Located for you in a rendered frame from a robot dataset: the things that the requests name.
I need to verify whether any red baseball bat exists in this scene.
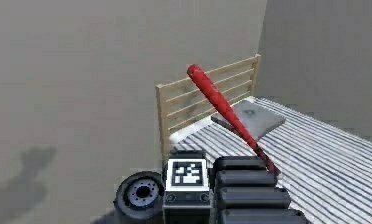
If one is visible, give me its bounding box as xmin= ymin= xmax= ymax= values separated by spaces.
xmin=186 ymin=63 xmax=282 ymax=177

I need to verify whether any striped bed with wooden headboard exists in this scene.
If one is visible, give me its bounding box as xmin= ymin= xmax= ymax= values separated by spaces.
xmin=155 ymin=53 xmax=372 ymax=224

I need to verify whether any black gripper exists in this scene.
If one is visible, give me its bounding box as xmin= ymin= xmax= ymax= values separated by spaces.
xmin=113 ymin=171 xmax=166 ymax=224

